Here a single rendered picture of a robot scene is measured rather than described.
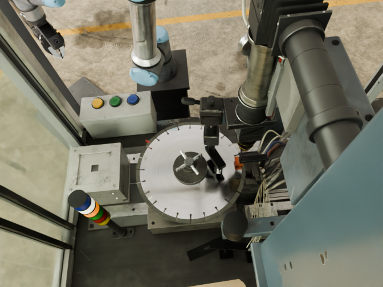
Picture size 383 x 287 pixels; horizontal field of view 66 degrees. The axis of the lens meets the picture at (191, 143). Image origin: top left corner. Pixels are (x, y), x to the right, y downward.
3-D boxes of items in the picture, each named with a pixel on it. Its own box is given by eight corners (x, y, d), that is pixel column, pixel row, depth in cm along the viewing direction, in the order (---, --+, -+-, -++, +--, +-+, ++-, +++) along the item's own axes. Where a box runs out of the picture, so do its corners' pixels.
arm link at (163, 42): (174, 46, 135) (171, 22, 123) (167, 68, 129) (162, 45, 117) (150, 44, 137) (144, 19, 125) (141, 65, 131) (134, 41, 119)
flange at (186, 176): (169, 158, 97) (168, 155, 95) (201, 148, 98) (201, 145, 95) (178, 188, 92) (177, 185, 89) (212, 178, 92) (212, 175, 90)
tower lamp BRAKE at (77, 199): (72, 212, 72) (66, 208, 69) (73, 194, 74) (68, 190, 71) (90, 210, 71) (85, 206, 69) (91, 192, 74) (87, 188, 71)
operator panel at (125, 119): (92, 139, 126) (78, 120, 113) (94, 118, 131) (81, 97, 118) (157, 132, 125) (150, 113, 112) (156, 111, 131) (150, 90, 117)
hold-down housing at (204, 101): (201, 147, 84) (198, 106, 67) (202, 133, 86) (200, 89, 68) (220, 148, 84) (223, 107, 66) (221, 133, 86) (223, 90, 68)
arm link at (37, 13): (43, 4, 107) (23, 16, 104) (49, 15, 111) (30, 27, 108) (33, -4, 110) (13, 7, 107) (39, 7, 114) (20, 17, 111)
